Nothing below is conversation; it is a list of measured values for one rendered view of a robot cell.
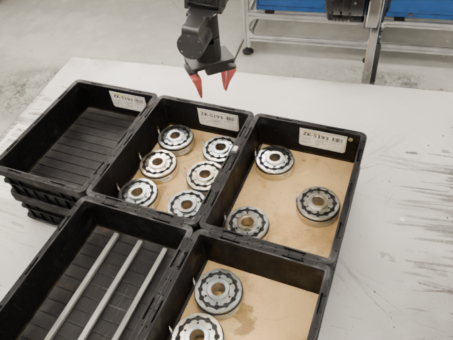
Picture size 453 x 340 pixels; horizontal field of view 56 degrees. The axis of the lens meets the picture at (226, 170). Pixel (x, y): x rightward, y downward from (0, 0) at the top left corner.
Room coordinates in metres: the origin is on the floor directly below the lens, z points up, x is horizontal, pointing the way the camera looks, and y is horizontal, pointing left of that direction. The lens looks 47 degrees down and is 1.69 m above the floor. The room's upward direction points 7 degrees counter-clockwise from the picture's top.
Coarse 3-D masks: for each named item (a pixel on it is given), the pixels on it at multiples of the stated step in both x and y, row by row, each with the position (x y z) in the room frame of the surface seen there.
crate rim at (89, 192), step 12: (168, 96) 1.02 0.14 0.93; (216, 108) 0.94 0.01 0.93; (228, 108) 0.93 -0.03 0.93; (144, 120) 0.93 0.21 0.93; (132, 132) 0.88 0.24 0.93; (240, 132) 0.83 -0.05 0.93; (228, 156) 0.75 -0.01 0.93; (108, 168) 0.76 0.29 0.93; (96, 180) 0.72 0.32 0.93; (216, 180) 0.67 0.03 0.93; (120, 204) 0.64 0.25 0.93; (132, 204) 0.63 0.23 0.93; (204, 204) 0.60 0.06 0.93; (168, 216) 0.59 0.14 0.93
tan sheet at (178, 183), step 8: (200, 136) 0.94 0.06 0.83; (208, 136) 0.94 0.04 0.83; (200, 144) 0.91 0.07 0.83; (192, 152) 0.88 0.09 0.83; (200, 152) 0.87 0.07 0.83; (184, 160) 0.85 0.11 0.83; (192, 160) 0.85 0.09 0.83; (200, 160) 0.84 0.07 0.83; (136, 176) 0.81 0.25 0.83; (176, 176) 0.79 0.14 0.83; (184, 176) 0.79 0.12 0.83; (160, 184) 0.77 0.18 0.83; (168, 184) 0.77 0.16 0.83; (176, 184) 0.77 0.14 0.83; (184, 184) 0.76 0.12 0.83; (160, 192) 0.74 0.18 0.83; (168, 192) 0.74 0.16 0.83; (176, 192) 0.74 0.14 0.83; (160, 200) 0.72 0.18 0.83; (168, 200) 0.71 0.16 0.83; (160, 208) 0.69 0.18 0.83
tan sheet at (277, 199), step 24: (264, 144) 0.87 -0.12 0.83; (312, 168) 0.76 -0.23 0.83; (336, 168) 0.75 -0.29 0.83; (240, 192) 0.71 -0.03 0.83; (264, 192) 0.70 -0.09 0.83; (288, 192) 0.69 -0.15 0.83; (336, 192) 0.67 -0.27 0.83; (288, 216) 0.62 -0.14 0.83; (288, 240) 0.55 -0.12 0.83; (312, 240) 0.54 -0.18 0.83
